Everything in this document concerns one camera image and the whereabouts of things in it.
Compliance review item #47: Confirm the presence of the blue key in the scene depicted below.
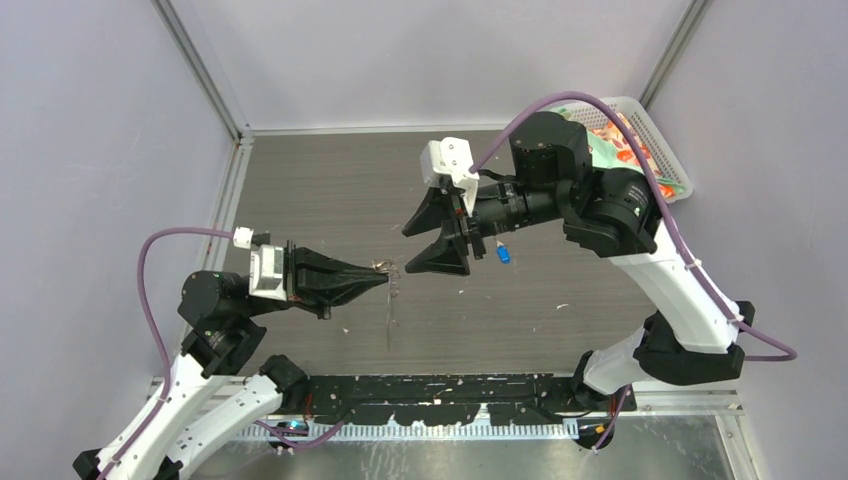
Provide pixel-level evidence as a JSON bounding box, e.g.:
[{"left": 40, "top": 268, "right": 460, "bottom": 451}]
[{"left": 496, "top": 240, "right": 512, "bottom": 265}]

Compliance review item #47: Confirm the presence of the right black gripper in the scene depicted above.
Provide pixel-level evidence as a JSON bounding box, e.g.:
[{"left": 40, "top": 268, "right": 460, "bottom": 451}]
[{"left": 400, "top": 177, "right": 566, "bottom": 275}]

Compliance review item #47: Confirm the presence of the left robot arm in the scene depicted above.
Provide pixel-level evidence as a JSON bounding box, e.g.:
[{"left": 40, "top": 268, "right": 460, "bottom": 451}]
[{"left": 73, "top": 235, "right": 390, "bottom": 479}]

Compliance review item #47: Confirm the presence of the white plastic basket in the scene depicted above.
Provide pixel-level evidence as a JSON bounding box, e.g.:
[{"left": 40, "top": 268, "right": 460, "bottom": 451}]
[{"left": 563, "top": 96, "right": 695, "bottom": 203}]

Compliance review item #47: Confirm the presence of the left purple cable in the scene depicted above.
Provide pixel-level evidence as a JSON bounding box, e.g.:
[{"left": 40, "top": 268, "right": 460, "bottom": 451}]
[{"left": 95, "top": 226, "right": 256, "bottom": 480}]

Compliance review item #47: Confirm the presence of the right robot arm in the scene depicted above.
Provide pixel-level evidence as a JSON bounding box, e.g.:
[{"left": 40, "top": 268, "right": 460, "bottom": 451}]
[{"left": 402, "top": 111, "right": 754, "bottom": 411}]

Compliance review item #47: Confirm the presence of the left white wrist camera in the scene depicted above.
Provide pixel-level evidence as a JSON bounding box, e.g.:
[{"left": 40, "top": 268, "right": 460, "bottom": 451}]
[{"left": 248, "top": 245, "right": 288, "bottom": 301}]

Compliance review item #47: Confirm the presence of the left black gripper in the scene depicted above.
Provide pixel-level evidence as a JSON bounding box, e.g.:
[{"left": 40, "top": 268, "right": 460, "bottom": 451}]
[{"left": 240, "top": 234, "right": 391, "bottom": 316}]

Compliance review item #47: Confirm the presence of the floral patterned cloth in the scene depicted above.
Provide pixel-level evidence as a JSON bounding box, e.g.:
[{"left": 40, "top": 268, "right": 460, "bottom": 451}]
[{"left": 549, "top": 105, "right": 684, "bottom": 200}]

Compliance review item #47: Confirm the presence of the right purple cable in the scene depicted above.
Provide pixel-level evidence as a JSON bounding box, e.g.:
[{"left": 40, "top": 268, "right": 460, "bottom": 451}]
[{"left": 468, "top": 90, "right": 798, "bottom": 364}]

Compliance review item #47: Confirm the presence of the purple cable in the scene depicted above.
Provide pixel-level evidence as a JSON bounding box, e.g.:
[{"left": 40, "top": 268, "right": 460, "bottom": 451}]
[
  {"left": 468, "top": 90, "right": 798, "bottom": 364},
  {"left": 95, "top": 226, "right": 256, "bottom": 480}
]

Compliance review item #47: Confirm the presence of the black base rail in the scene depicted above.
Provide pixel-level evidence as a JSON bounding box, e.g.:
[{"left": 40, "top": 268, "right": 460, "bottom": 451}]
[{"left": 277, "top": 373, "right": 635, "bottom": 427}]

